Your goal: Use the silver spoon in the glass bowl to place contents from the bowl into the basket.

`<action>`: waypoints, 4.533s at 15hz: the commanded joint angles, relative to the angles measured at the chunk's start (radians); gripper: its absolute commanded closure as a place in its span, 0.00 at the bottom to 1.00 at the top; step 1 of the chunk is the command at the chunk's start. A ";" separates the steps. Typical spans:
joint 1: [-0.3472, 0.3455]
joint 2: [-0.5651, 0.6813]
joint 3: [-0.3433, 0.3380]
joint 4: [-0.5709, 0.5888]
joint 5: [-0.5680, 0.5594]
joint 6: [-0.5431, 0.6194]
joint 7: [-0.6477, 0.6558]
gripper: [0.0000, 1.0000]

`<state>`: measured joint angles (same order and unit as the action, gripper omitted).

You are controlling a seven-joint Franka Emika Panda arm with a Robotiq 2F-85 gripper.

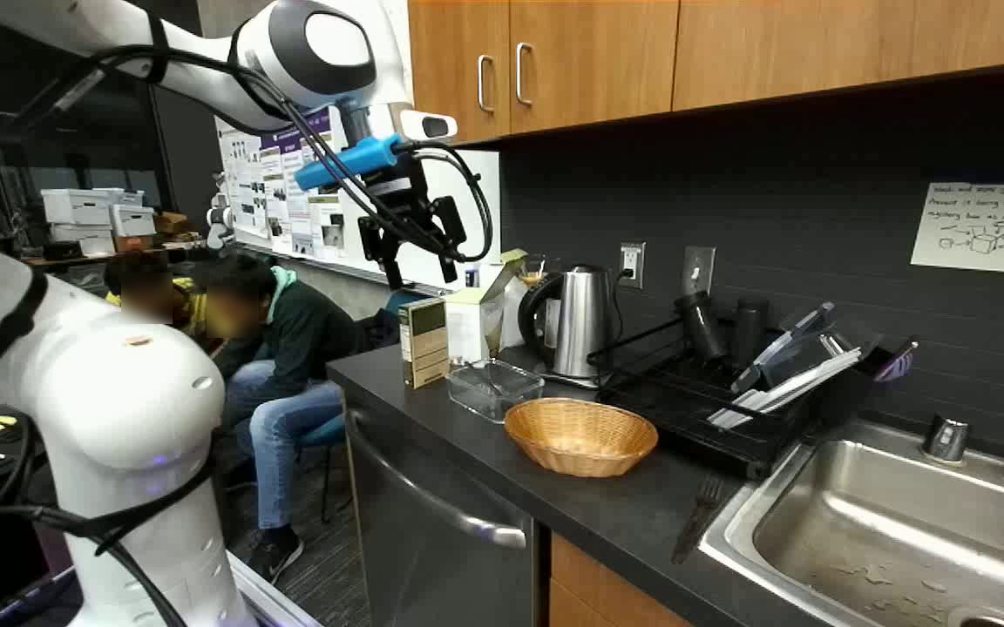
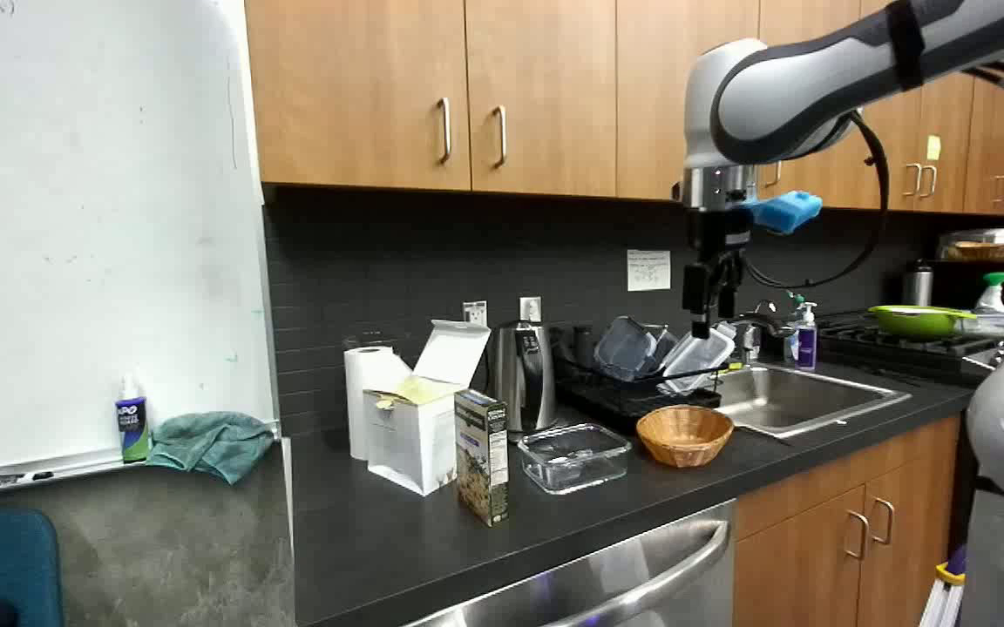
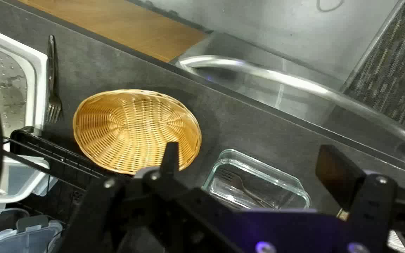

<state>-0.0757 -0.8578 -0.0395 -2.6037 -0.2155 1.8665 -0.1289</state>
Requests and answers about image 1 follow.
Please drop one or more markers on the black cup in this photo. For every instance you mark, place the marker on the black cup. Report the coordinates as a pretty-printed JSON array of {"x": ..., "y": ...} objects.
[{"x": 697, "y": 326}]

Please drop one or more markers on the small brown tea box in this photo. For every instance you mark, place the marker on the small brown tea box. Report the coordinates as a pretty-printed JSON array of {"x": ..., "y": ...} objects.
[{"x": 427, "y": 341}]

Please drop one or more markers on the person in dark hoodie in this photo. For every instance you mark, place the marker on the person in dark hoodie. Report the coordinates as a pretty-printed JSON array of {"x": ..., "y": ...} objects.
[{"x": 295, "y": 334}]

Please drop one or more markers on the woven wicker basket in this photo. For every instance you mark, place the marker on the woven wicker basket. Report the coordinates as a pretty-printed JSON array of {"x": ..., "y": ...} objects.
[{"x": 581, "y": 436}]

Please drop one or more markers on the purple rimmed lid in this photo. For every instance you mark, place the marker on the purple rimmed lid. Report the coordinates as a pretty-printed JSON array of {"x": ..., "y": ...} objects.
[{"x": 895, "y": 362}]

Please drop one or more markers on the small chrome sink fitting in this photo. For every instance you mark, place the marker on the small chrome sink fitting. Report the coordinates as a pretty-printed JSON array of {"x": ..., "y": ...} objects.
[{"x": 950, "y": 436}]

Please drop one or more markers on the white wall outlet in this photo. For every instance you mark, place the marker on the white wall outlet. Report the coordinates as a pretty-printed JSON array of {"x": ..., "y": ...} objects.
[{"x": 631, "y": 266}]

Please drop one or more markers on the wooden lower cabinet door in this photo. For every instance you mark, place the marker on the wooden lower cabinet door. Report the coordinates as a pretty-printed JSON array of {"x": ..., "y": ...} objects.
[{"x": 599, "y": 595}]

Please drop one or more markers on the handwritten white paper note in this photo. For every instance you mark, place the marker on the handwritten white paper note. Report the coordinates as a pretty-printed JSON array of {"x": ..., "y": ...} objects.
[{"x": 983, "y": 228}]

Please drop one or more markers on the stainless steel dishwasher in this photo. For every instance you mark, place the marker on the stainless steel dishwasher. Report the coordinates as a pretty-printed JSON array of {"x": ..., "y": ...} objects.
[{"x": 432, "y": 546}]

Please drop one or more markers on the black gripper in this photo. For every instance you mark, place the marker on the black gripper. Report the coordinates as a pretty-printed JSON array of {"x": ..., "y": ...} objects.
[{"x": 404, "y": 204}]

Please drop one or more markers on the blue chair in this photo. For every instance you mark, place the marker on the blue chair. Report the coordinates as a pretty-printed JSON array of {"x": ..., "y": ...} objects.
[{"x": 326, "y": 431}]

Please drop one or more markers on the white cardboard storage box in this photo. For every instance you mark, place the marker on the white cardboard storage box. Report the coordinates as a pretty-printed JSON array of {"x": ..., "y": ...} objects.
[
  {"x": 134, "y": 220},
  {"x": 77, "y": 210}
]

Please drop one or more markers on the rectangular glass container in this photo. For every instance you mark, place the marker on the rectangular glass container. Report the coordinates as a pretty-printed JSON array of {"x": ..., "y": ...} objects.
[{"x": 490, "y": 393}]

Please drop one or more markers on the stainless steel sink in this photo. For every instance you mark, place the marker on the stainless steel sink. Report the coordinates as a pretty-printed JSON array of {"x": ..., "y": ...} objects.
[{"x": 906, "y": 534}]

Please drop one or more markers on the stainless steel electric kettle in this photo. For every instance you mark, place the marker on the stainless steel electric kettle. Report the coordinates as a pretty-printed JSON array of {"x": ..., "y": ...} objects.
[{"x": 577, "y": 326}]

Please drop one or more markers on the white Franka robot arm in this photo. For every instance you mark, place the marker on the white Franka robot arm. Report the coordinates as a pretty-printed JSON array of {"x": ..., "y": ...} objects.
[{"x": 119, "y": 394}]

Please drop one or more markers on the wooden cabinet door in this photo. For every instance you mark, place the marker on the wooden cabinet door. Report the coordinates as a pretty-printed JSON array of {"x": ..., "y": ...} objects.
[
  {"x": 592, "y": 57},
  {"x": 599, "y": 595},
  {"x": 861, "y": 40},
  {"x": 454, "y": 70}
]

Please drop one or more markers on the large white whiteboard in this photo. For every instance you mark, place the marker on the large white whiteboard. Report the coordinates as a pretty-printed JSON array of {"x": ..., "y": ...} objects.
[{"x": 454, "y": 214}]

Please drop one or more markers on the grey wall switch plate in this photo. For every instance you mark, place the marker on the grey wall switch plate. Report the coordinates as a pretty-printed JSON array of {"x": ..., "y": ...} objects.
[{"x": 697, "y": 268}]

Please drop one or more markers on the wooden upper cabinet door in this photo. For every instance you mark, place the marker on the wooden upper cabinet door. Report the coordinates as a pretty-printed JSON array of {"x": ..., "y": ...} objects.
[
  {"x": 861, "y": 40},
  {"x": 592, "y": 57},
  {"x": 454, "y": 70}
]

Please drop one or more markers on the black dish drying rack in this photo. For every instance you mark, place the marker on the black dish drying rack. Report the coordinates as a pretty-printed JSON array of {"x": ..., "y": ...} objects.
[{"x": 687, "y": 402}]

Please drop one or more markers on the person in yellow shirt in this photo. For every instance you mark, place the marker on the person in yellow shirt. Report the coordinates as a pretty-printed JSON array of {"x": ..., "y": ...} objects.
[{"x": 155, "y": 290}]

